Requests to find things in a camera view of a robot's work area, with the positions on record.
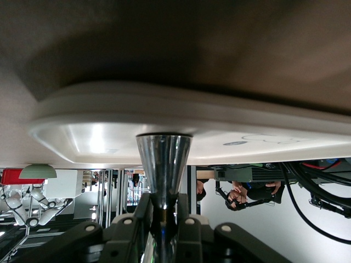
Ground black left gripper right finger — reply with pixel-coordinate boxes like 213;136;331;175
176;192;292;263

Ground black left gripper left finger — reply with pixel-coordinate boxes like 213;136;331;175
16;192;155;263

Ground silver metal jigger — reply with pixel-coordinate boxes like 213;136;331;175
135;133;194;263

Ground light wooden board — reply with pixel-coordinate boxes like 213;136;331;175
196;169;215;179

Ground grey rectangular device box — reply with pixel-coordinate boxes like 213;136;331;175
213;165;253;182

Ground person in dark clothes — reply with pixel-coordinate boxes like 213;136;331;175
196;164;287;213

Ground white cabinet panel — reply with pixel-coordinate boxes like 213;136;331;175
45;169;86;198

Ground pale green round bowl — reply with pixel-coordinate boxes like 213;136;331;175
18;163;58;180

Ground cream rabbit print tray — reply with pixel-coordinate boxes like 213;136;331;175
28;79;351;165

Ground red box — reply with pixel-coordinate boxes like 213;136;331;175
0;168;46;185

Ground brown table cover sheet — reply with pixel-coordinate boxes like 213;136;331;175
0;0;351;169

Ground aluminium frame posts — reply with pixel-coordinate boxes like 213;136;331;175
95;168;124;221

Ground black cable bundle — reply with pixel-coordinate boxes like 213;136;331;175
279;158;351;245

